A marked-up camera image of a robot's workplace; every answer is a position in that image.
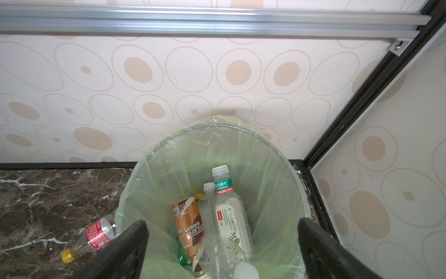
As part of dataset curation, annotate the small clear plain bottle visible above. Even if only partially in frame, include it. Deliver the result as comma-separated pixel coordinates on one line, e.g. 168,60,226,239
197,234,260,279

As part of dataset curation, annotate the tall clear white-cap bottle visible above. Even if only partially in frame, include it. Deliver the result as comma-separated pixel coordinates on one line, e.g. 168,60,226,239
197,182,218,235

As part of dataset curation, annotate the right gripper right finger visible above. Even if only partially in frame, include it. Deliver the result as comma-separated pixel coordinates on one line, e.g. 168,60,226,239
297,218,379,279

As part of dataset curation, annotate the horizontal aluminium rail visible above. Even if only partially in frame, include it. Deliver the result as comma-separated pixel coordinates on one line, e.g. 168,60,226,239
1,3,431,46

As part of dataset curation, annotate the green soda bottle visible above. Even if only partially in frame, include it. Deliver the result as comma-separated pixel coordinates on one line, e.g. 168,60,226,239
177,241,192,267

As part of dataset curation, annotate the brown label bottle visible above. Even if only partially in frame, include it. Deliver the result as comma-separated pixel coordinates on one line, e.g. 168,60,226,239
172,196,205,277

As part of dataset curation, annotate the green lined mesh waste bin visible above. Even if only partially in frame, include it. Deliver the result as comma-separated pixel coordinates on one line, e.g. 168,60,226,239
116,116,310,279

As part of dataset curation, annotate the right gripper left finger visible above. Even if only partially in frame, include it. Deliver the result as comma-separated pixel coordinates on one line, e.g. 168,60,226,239
69,220,149,279

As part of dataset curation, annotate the red label clear bottle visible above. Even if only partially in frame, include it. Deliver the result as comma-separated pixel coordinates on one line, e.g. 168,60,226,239
61,210,118,264

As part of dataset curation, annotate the red white label bottle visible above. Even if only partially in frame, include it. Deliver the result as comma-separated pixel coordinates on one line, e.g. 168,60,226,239
212,165,254,259

